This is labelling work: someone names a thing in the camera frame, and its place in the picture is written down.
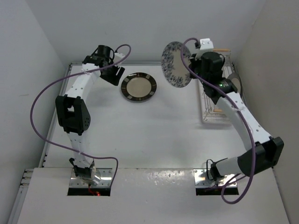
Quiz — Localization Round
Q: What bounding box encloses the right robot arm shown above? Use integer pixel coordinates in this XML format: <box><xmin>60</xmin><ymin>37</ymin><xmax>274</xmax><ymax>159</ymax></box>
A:
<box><xmin>189</xmin><ymin>51</ymin><xmax>284</xmax><ymax>180</ymax></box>

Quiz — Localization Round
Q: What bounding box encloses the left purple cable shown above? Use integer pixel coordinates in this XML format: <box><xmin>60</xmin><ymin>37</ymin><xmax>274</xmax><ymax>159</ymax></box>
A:
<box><xmin>30</xmin><ymin>44</ymin><xmax>131</xmax><ymax>186</ymax></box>

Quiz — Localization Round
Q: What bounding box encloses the black rimmed patterned plate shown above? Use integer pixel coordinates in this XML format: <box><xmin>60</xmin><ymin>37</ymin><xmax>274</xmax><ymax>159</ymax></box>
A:
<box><xmin>121</xmin><ymin>72</ymin><xmax>157</xmax><ymax>103</ymax></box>

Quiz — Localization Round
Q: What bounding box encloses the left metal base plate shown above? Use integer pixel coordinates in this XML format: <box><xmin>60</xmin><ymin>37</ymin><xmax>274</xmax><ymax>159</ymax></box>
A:
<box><xmin>69</xmin><ymin>168</ymin><xmax>113</xmax><ymax>189</ymax></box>

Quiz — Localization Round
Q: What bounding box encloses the blue floral plate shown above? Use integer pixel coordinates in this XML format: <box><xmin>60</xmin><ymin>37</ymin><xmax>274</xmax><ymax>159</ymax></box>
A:
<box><xmin>161</xmin><ymin>42</ymin><xmax>191</xmax><ymax>88</ymax></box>

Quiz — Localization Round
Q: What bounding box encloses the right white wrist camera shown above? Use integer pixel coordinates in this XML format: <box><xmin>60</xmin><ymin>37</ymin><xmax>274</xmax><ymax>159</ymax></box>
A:
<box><xmin>199</xmin><ymin>38</ymin><xmax>214</xmax><ymax>55</ymax></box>

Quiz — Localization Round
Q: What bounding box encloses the white drip tray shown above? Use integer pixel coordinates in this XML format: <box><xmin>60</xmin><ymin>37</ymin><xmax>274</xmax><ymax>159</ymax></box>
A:
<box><xmin>198</xmin><ymin>81</ymin><xmax>231</xmax><ymax>125</ymax></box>

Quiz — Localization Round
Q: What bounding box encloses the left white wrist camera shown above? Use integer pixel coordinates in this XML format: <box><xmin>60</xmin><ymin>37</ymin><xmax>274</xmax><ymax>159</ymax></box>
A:
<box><xmin>113</xmin><ymin>52</ymin><xmax>126</xmax><ymax>63</ymax></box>

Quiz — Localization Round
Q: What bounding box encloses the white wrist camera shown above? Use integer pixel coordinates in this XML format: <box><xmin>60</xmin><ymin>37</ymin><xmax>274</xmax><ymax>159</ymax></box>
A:
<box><xmin>113</xmin><ymin>52</ymin><xmax>126</xmax><ymax>63</ymax></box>
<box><xmin>199</xmin><ymin>38</ymin><xmax>214</xmax><ymax>55</ymax></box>

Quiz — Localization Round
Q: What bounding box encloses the white wire dish rack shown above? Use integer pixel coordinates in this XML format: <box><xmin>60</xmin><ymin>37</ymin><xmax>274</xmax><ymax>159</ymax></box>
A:
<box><xmin>200</xmin><ymin>48</ymin><xmax>246</xmax><ymax>122</ymax></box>

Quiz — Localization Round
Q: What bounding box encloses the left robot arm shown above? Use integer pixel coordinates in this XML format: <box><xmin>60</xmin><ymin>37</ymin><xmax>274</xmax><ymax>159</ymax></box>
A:
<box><xmin>55</xmin><ymin>45</ymin><xmax>125</xmax><ymax>185</ymax></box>

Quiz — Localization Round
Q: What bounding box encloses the purple cable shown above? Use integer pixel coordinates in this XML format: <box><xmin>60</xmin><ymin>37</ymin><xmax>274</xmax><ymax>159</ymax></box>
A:
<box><xmin>30</xmin><ymin>44</ymin><xmax>131</xmax><ymax>186</ymax></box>
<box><xmin>180</xmin><ymin>37</ymin><xmax>254</xmax><ymax>205</ymax></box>

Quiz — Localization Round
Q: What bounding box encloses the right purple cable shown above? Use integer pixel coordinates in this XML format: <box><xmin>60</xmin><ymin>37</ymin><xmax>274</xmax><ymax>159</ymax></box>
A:
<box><xmin>180</xmin><ymin>37</ymin><xmax>254</xmax><ymax>205</ymax></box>

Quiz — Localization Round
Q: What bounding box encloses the grey rimmed cream plate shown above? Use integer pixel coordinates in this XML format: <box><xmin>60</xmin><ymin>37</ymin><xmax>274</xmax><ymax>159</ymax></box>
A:
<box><xmin>228</xmin><ymin>72</ymin><xmax>243</xmax><ymax>98</ymax></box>

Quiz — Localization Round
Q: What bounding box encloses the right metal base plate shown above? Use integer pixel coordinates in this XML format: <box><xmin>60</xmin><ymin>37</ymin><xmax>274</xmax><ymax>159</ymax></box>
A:
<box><xmin>193</xmin><ymin>168</ymin><xmax>235</xmax><ymax>189</ymax></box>

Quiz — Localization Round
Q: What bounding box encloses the metal base plate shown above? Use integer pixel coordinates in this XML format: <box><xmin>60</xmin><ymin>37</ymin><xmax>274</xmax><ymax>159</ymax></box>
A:
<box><xmin>193</xmin><ymin>168</ymin><xmax>235</xmax><ymax>189</ymax></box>
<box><xmin>69</xmin><ymin>168</ymin><xmax>113</xmax><ymax>189</ymax></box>

